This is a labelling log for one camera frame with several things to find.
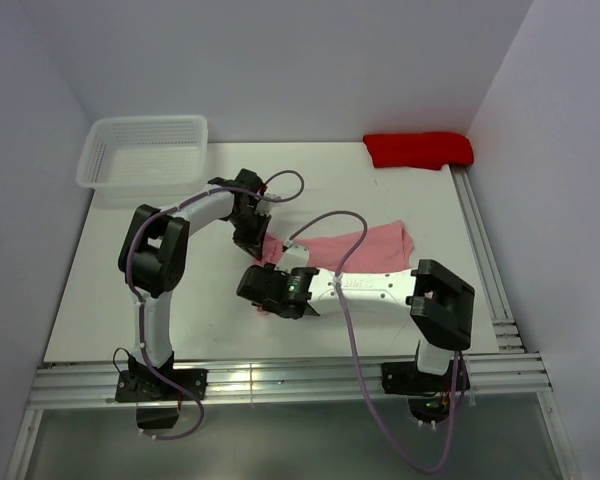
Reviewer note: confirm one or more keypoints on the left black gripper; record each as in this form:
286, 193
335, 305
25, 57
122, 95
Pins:
253, 243

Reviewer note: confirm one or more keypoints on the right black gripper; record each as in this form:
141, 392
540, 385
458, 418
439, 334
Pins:
270, 268

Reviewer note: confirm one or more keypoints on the pink t shirt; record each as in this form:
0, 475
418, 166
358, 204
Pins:
368, 271

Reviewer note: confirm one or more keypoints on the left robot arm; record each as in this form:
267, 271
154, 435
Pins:
154, 253

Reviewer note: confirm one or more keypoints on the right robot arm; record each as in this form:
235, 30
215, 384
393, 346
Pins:
439, 303

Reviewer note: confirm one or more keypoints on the white plastic basket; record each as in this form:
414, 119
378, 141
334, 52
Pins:
127, 161

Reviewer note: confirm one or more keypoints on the red folded t shirt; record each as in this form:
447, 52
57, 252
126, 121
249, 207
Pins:
422, 150

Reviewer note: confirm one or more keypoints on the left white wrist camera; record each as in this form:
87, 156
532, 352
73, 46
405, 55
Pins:
267, 203

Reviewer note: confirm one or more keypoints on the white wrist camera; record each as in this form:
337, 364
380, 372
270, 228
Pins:
294, 255
267, 203

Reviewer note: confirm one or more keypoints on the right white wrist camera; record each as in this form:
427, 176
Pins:
294, 255

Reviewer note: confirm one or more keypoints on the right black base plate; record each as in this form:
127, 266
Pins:
403, 378

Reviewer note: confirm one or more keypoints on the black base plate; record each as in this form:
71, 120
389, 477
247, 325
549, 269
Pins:
403, 378
134, 389

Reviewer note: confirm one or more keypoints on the aluminium front rail frame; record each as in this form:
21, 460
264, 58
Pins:
92, 385

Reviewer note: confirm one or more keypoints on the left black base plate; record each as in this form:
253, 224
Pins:
134, 389

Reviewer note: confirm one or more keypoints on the aluminium right side rail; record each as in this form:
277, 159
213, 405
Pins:
505, 326

